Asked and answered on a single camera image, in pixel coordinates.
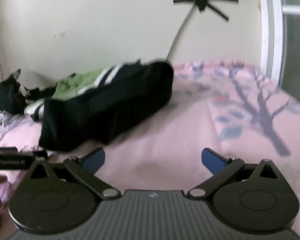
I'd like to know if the pink floral bed sheet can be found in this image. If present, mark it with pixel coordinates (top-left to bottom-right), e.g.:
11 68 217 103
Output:
0 60 300 230

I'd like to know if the black green striped garment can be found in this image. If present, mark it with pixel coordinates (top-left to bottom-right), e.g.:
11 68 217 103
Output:
32 61 174 153

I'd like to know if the white framed glass door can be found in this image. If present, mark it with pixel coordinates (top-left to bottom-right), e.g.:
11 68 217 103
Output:
260 0 300 101

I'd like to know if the white power cable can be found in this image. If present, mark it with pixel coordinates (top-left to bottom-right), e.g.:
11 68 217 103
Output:
167 8 196 62

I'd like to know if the dark patterned clothes pile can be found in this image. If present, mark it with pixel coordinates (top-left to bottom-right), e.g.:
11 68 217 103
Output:
0 69 57 115

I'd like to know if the black tape cross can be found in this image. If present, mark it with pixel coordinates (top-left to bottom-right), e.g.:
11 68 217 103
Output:
173 0 239 22

